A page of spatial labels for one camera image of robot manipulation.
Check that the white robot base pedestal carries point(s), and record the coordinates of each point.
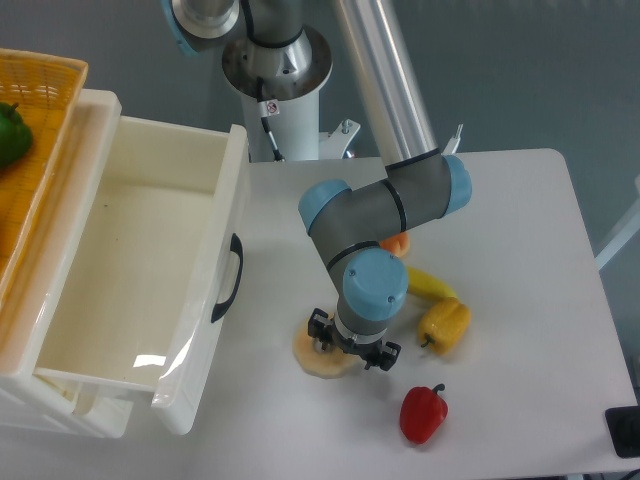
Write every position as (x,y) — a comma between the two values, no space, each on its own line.
(279,89)

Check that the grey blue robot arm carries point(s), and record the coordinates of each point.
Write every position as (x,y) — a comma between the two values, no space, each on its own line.
(422,181)

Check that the white table leg frame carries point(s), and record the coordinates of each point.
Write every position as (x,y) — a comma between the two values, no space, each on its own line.
(620,234)

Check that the black device at edge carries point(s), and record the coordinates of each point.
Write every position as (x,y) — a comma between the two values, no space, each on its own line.
(623,426)

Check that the black drawer handle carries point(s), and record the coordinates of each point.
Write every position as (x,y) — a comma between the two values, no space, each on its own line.
(230,286)

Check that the red bell pepper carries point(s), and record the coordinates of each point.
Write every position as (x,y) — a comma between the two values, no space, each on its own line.
(422,412)

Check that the yellow banana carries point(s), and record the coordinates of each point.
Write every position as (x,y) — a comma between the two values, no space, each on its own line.
(427,286)

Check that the yellow bell pepper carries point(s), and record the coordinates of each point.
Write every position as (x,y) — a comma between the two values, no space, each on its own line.
(443,325)

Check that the orange peach fruit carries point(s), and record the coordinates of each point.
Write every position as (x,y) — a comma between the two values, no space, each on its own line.
(399,245)

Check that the white drawer cabinet frame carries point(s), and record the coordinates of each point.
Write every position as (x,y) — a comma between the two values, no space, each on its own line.
(67,353)

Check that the green bell pepper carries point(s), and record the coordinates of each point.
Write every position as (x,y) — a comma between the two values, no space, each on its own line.
(16,135)

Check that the orange wicker basket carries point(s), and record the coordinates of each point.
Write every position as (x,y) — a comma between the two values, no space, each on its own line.
(45,88)

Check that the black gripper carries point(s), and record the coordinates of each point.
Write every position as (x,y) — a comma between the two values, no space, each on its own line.
(326,332)

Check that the white plastic drawer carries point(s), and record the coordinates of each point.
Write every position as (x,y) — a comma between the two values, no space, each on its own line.
(190,194)

